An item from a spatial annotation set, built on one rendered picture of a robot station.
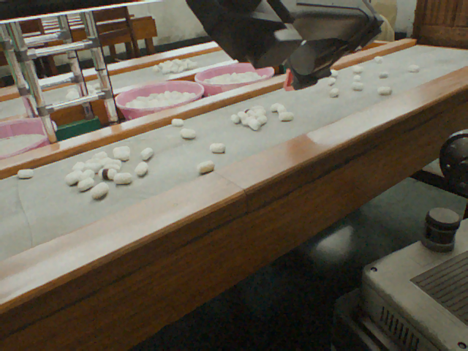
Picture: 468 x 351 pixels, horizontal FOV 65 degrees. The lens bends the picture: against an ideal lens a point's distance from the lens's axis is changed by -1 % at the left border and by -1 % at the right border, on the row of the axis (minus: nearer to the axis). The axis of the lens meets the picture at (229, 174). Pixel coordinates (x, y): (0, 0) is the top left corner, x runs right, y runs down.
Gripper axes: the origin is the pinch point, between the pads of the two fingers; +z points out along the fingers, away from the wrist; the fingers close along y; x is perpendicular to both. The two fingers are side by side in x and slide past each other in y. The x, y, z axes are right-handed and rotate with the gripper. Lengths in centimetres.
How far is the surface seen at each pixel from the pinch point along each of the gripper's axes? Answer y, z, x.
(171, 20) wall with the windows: -235, 416, -287
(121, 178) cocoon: 43.5, 3.4, 5.6
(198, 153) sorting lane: 26.1, 5.2, 6.2
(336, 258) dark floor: -36, 60, 58
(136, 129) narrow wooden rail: 31.2, 19.5, -7.6
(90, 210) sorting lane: 51, 1, 9
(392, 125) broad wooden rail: -9.3, -13.0, 19.1
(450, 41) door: -433, 176, -43
